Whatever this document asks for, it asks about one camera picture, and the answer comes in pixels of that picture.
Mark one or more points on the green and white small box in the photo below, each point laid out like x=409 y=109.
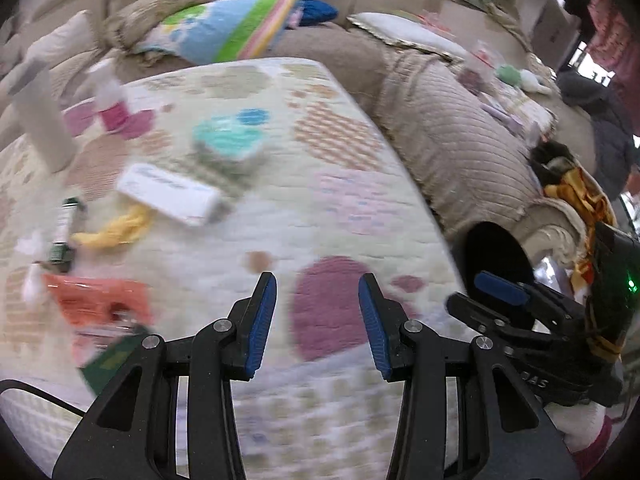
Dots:
x=65 y=230

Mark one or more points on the beige quilted sofa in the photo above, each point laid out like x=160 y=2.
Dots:
x=450 y=135

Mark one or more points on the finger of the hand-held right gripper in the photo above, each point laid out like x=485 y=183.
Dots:
x=502 y=287
x=500 y=325

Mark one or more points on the pink hanging clothes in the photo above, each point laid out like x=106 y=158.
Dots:
x=612 y=30

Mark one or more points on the green and yellow sponge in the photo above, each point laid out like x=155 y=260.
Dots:
x=112 y=360

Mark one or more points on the black trash bin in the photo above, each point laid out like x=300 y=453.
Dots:
x=495 y=250

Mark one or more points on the green and white plush toy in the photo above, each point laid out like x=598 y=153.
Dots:
x=520 y=77

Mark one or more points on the white ruffled pillow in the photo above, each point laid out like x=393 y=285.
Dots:
x=60 y=40

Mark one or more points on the teal and white box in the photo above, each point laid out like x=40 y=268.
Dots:
x=230 y=140

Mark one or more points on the striped colourful pillow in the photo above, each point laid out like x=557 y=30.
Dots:
x=220 y=30

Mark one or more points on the blue knit cloth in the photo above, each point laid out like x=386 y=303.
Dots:
x=310 y=7

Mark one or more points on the white pink-label supplement bottle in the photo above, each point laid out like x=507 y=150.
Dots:
x=112 y=105

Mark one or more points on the white silver-trimmed pillow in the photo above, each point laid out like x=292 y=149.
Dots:
x=405 y=30

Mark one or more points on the white thermos bottle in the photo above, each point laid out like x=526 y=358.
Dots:
x=42 y=120

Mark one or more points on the orange snack packet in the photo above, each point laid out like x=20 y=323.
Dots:
x=95 y=300

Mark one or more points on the dark grey jacket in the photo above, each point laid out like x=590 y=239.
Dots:
x=605 y=130

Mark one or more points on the yellow orange cloth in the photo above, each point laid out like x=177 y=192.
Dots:
x=585 y=200

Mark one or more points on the black bag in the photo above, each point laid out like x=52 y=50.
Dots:
x=552 y=157

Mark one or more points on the white carton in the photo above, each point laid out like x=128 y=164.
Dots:
x=170 y=195

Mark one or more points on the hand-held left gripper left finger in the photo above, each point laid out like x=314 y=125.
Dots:
x=262 y=320

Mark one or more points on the striped beige bolster cushion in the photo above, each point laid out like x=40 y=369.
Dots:
x=150 y=10

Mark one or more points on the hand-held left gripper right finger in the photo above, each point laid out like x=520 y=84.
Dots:
x=375 y=325

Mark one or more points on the white tissue wad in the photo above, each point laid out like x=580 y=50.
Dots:
x=32 y=280

